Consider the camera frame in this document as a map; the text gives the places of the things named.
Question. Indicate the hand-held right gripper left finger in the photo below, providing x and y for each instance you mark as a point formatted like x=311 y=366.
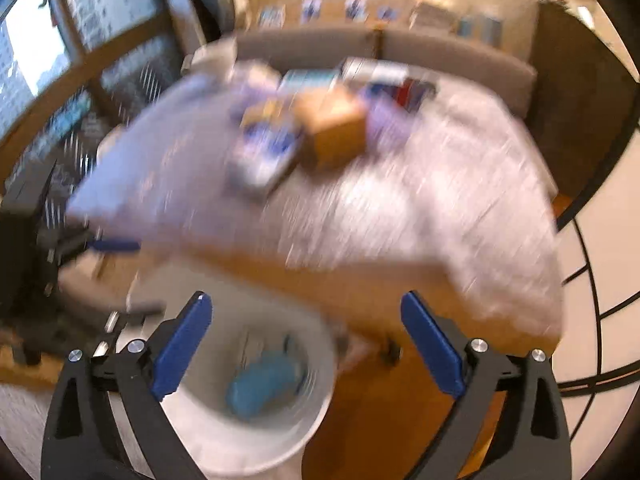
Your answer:
x=182 y=345

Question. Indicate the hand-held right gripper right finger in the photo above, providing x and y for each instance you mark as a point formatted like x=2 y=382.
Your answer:
x=432 y=345

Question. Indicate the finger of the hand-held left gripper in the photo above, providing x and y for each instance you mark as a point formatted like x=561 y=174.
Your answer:
x=117 y=245
x=135 y=310

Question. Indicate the white plastic bin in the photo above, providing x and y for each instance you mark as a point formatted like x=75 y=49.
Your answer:
x=280 y=435

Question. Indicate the white medicine box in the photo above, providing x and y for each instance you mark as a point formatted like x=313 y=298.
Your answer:
x=265 y=150

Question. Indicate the blue crumpled wrapper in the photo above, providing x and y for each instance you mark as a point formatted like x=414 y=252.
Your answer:
x=262 y=385

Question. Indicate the clear plastic table cover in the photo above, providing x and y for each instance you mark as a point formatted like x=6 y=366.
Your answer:
x=425 y=210

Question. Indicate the white ceramic cup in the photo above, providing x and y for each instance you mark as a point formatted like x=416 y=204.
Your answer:
x=215 y=57

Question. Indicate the brown cardboard box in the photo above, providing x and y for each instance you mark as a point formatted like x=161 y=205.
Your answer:
x=332 y=125

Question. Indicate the beige curtain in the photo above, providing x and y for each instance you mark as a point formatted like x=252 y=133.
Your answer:
x=175 y=0

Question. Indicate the white plastic box teal label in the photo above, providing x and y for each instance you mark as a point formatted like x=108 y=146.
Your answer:
x=309 y=78

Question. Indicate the brown sofa cushion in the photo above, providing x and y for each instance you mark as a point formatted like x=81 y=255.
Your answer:
x=305 y=45
x=460 y=65

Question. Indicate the small standing photo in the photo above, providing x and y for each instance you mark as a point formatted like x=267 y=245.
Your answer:
x=311 y=9
x=356 y=6
x=272 y=15
x=386 y=12

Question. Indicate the dark wooden cabinet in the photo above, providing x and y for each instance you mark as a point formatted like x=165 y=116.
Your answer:
x=575 y=90

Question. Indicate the small grey cylinder speaker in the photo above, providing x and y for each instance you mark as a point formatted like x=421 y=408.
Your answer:
x=467 y=26

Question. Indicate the tall grey cylinder speaker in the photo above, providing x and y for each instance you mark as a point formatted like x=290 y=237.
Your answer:
x=491 y=27

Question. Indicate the stack of books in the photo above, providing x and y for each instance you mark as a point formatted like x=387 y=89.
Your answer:
x=430 y=14

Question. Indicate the wooden window frame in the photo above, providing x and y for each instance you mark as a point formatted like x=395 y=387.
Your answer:
x=80 y=55

